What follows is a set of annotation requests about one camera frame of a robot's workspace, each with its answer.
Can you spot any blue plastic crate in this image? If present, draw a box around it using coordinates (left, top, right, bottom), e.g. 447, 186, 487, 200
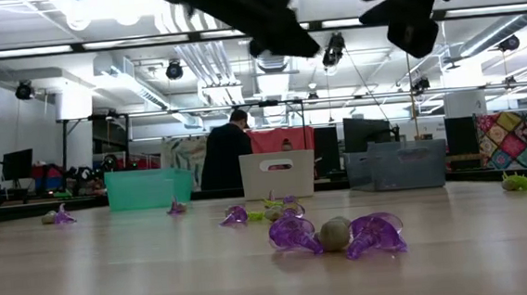
34, 176, 66, 196

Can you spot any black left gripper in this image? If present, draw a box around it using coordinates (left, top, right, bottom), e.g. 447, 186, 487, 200
234, 0, 322, 63

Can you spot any colourful patchwork quilt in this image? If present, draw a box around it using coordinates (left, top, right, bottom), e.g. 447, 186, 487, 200
473, 109, 527, 173

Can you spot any grey plastic bin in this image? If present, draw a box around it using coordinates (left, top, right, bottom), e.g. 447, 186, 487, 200
342, 137, 451, 196

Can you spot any teal plastic bin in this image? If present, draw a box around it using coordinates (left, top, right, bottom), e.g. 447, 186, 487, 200
103, 165, 196, 212

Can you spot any orange red fabric panel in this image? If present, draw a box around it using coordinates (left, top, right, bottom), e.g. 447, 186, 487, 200
249, 124, 315, 156

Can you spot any black hanging camera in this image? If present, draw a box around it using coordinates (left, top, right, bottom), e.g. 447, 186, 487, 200
410, 74, 431, 95
13, 80, 36, 103
496, 33, 521, 53
164, 58, 186, 82
320, 31, 348, 69

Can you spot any thin hanging pole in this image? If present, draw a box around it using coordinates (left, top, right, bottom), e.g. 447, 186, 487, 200
405, 57, 420, 139

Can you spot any white leaf print cloth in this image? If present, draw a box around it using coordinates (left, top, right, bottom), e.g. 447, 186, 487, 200
159, 135, 212, 193

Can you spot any white plastic bin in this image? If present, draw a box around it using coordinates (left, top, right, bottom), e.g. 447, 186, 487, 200
238, 148, 318, 203

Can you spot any black table frame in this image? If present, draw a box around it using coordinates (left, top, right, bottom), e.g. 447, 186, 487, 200
0, 164, 527, 226

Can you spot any red plastic crate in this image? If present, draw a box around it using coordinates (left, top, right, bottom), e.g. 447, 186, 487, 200
31, 162, 66, 181

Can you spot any thin black hanging cable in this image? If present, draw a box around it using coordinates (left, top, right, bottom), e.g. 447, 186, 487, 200
343, 45, 392, 125

